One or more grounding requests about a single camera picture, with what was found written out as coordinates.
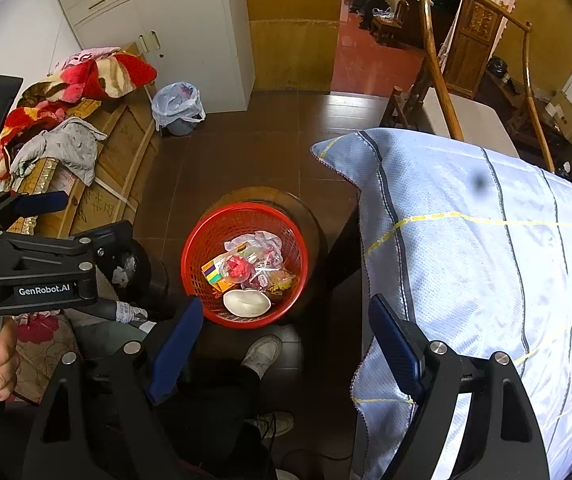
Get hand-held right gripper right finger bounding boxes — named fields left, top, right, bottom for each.
left=368, top=294, right=551, bottom=480

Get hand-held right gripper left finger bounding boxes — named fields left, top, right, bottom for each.
left=21, top=296, right=205, bottom=480

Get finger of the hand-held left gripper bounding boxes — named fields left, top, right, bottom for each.
left=0, top=191, right=68, bottom=233
left=68, top=219, right=134, bottom=261

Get white paper cup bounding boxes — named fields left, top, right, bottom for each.
left=222, top=288, right=273, bottom=318

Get red plastic basket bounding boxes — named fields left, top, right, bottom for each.
left=181, top=203, right=311, bottom=330

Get orange snack box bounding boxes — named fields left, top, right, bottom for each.
left=201, top=255, right=234, bottom=293

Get red foil wrapper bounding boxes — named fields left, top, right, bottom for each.
left=223, top=254, right=253, bottom=281

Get yellow candy wrapper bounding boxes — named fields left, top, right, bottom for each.
left=266, top=272, right=297, bottom=296

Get clear plastic bag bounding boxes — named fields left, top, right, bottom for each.
left=223, top=230, right=284, bottom=291

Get black bag lined bin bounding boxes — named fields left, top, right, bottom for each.
left=97, top=240, right=169, bottom=316

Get grey cloth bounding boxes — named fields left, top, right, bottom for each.
left=10, top=117, right=108, bottom=186

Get floral cushion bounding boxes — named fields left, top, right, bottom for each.
left=13, top=310, right=84, bottom=406

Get person's dark trousers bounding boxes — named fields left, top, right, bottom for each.
left=156, top=355, right=279, bottom=480

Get white sneaker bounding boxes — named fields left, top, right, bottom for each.
left=243, top=411, right=295, bottom=438
left=240, top=334, right=284, bottom=380

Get blue striped tablecloth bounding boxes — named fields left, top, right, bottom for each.
left=310, top=128, right=572, bottom=480

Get grey bin with plastic liner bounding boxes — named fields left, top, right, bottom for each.
left=152, top=81, right=207, bottom=137

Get round wooden stool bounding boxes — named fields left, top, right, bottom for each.
left=201, top=186, right=327, bottom=328

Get red floral blanket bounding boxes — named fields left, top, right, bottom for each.
left=0, top=47, right=158, bottom=181

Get pink cloth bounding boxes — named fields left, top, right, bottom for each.
left=56, top=46, right=122, bottom=68

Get white cabinet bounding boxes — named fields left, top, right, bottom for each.
left=46, top=0, right=257, bottom=113

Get wooden armchair with cushion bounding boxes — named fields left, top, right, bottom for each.
left=380, top=0, right=556, bottom=173

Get cardboard boxes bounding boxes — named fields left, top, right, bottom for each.
left=540, top=90, right=572, bottom=146

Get carved wooden panel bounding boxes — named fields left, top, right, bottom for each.
left=443, top=0, right=499, bottom=100

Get small wooden chair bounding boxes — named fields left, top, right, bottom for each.
left=370, top=0, right=411, bottom=45

